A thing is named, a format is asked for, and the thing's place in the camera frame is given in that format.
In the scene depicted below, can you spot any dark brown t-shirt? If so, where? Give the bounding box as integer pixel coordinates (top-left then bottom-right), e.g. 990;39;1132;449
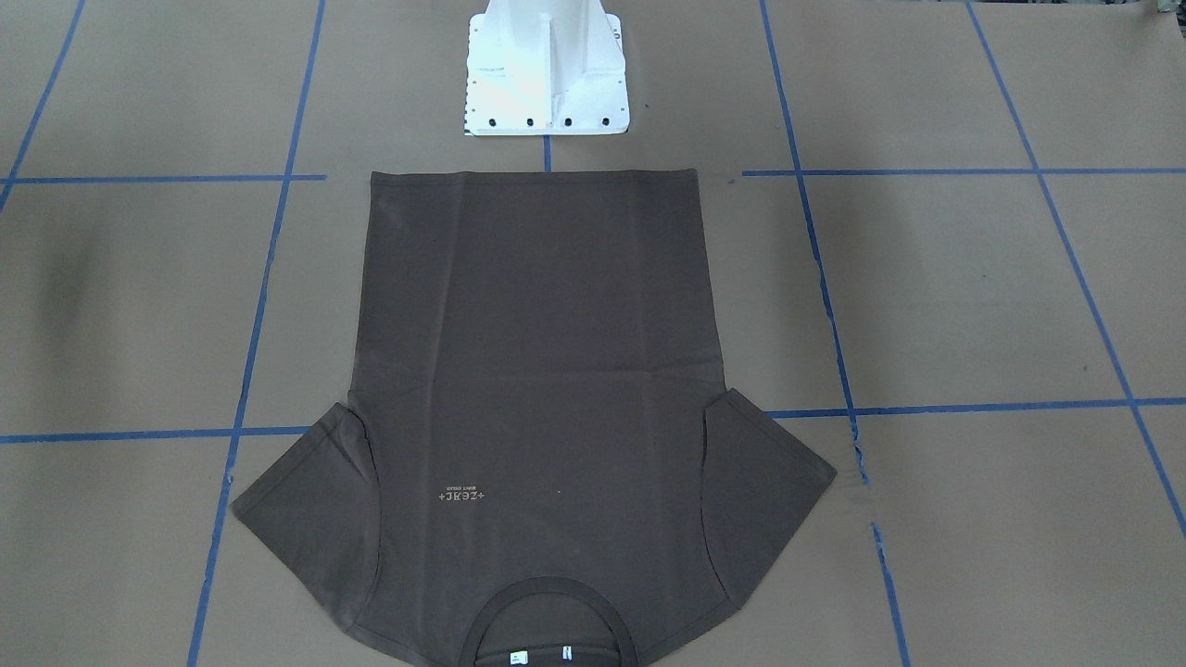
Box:
232;170;836;666

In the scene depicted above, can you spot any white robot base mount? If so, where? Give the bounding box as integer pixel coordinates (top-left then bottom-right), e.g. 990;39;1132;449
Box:
463;1;631;138

